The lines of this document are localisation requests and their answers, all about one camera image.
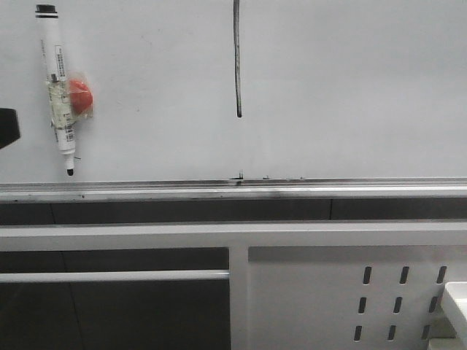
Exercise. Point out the white plastic bin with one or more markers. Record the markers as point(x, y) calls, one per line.
point(453, 304)

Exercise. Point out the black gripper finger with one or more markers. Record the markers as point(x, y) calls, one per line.
point(9, 127)

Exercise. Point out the red round magnet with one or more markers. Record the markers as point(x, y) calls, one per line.
point(80, 95)

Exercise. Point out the white metal pegboard frame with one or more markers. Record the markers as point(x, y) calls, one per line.
point(306, 285)

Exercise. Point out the white whiteboard with aluminium frame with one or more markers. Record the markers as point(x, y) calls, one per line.
point(243, 99)

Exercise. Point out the white marker pen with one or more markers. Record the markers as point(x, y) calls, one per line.
point(57, 83)

